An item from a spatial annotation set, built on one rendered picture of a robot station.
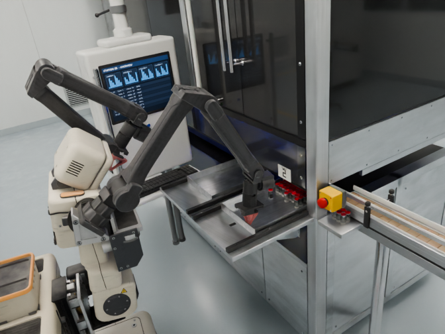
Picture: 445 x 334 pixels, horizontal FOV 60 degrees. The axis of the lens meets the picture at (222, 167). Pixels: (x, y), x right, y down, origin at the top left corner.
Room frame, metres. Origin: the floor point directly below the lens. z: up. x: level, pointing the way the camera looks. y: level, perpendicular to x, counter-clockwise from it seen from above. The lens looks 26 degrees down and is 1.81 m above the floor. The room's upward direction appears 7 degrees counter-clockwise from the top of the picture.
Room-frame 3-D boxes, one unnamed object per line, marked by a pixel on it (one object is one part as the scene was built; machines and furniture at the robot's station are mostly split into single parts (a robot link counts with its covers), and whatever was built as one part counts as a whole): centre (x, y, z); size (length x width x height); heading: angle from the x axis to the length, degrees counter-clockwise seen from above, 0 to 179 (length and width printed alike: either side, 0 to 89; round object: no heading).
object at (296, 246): (2.23, 0.14, 0.73); 1.98 x 0.01 x 0.25; 28
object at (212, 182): (1.72, -0.02, 0.90); 0.34 x 0.26 x 0.04; 118
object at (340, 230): (1.27, -0.45, 0.87); 0.14 x 0.13 x 0.02; 118
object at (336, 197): (1.26, -0.41, 0.99); 0.08 x 0.07 x 0.07; 118
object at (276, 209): (1.42, -0.18, 0.90); 0.34 x 0.26 x 0.04; 118
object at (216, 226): (1.54, -0.04, 0.87); 0.70 x 0.48 x 0.02; 28
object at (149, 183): (1.93, 0.34, 0.82); 0.40 x 0.14 x 0.02; 123
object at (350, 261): (2.44, -0.31, 0.44); 2.06 x 1.00 x 0.88; 28
